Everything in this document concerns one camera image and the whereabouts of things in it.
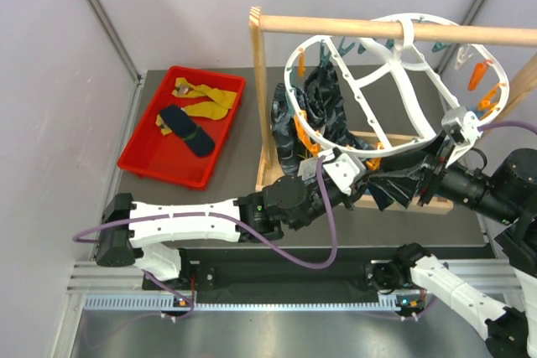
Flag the navy sock with santa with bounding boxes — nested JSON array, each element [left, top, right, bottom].
[[368, 184, 395, 211]]

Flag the white round clip hanger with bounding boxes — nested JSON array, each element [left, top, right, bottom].
[[270, 13, 510, 162]]

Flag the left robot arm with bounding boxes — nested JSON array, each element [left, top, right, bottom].
[[96, 175, 392, 288]]

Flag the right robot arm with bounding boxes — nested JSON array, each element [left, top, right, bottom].
[[368, 148, 536, 357]]

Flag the blue cloth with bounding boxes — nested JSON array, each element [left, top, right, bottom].
[[462, 102, 498, 126]]

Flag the dark patterned cloth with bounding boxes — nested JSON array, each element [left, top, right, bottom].
[[271, 61, 372, 175]]

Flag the wooden hanging rack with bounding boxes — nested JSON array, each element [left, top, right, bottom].
[[248, 6, 537, 215]]

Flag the yellow sock upper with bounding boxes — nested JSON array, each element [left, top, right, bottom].
[[172, 77, 237, 109]]

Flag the yellow sock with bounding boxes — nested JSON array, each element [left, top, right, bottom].
[[155, 101, 229, 127], [172, 77, 237, 109]]

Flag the yellow sock lower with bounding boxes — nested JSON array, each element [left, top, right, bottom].
[[155, 101, 229, 127]]

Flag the navy sock green stripe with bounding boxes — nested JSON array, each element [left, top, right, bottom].
[[163, 112, 215, 158]]

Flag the red plastic tray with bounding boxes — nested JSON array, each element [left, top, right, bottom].
[[117, 65, 246, 189]]

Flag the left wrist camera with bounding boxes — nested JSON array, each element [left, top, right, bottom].
[[318, 149, 367, 196]]

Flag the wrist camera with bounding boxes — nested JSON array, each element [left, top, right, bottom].
[[441, 106, 480, 145], [318, 149, 367, 196]]

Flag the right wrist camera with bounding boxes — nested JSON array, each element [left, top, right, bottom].
[[441, 106, 480, 145]]

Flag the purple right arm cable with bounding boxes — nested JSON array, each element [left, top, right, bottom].
[[477, 121, 537, 132]]

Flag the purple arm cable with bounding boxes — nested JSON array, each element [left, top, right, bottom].
[[71, 155, 339, 270], [477, 121, 537, 132]]

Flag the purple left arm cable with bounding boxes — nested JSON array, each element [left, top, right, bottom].
[[71, 155, 339, 270]]

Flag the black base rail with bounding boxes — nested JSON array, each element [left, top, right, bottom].
[[163, 247, 411, 304]]

